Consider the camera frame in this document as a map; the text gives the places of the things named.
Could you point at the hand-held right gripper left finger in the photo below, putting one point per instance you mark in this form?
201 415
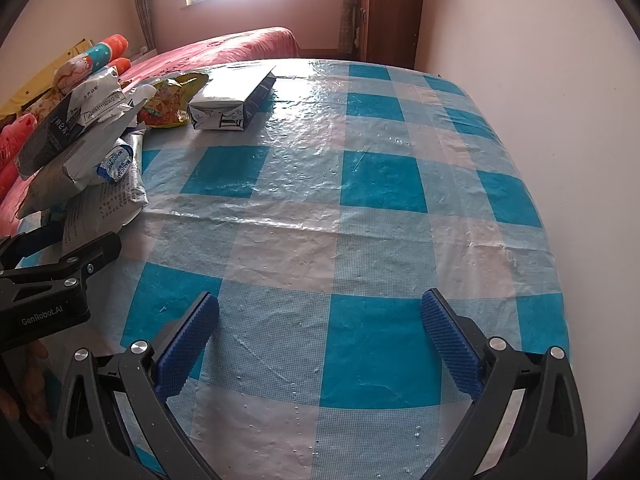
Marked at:
187 345

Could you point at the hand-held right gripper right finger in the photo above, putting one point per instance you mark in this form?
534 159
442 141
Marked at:
450 345

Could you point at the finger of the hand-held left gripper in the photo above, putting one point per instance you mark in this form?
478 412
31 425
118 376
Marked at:
40 240
100 247

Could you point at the white printed paper bag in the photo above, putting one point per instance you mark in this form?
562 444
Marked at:
105 210

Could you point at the yellow snack bag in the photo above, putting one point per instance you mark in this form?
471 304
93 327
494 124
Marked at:
170 105

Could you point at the white blue snack packet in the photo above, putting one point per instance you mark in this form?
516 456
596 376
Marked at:
85 170

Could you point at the pink printed folded blanket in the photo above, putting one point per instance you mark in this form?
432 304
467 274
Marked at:
15 135

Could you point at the white grey plastic pouch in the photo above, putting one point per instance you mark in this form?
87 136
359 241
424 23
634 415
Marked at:
50 130

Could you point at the floral cushion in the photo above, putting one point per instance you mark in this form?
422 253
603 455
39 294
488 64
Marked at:
42 97

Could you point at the blue white checkered tablecloth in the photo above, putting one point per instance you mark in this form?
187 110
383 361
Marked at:
350 240

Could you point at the yellow bed headboard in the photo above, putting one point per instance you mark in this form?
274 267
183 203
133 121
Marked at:
30 85

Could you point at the floral folded quilt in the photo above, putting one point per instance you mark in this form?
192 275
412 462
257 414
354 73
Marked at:
75 72

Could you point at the teal orange bolster pillow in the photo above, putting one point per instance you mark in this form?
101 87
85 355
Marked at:
121 64
112 47

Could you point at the white dark blue carton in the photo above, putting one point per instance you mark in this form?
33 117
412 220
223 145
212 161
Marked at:
225 92

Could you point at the pink printed bed blanket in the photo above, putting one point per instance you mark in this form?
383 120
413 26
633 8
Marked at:
225 47

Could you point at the grey patterned curtain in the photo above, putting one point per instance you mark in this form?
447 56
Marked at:
347 20
142 5

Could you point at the brown wooden cabinet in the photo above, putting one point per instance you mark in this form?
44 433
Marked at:
395 15

